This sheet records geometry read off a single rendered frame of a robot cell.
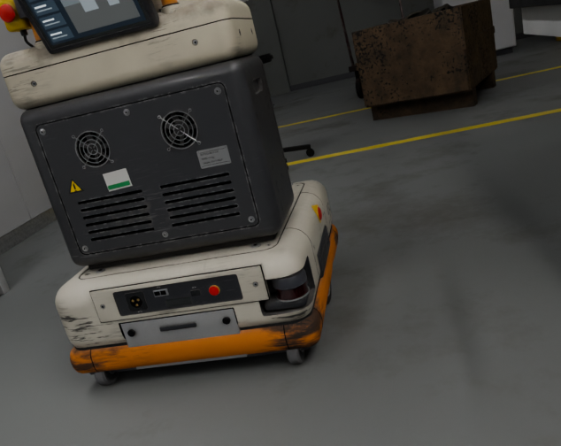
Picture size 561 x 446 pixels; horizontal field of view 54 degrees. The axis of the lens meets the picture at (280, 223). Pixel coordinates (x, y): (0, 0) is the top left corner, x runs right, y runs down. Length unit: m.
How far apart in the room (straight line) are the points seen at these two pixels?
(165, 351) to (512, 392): 0.75
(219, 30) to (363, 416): 0.81
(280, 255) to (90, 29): 0.61
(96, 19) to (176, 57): 0.17
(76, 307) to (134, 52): 0.59
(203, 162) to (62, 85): 0.35
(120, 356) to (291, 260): 0.48
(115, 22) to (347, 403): 0.89
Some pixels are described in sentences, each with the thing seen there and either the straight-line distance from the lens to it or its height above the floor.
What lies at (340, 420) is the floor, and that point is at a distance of 1.14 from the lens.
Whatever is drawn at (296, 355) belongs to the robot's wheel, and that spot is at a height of 0.04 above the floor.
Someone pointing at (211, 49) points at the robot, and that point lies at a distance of 1.19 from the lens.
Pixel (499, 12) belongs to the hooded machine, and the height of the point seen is 0.45.
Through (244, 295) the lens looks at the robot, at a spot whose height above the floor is 0.21.
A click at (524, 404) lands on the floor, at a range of 1.13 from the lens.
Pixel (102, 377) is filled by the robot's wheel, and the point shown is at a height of 0.04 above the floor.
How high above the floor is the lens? 0.70
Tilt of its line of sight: 17 degrees down
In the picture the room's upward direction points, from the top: 14 degrees counter-clockwise
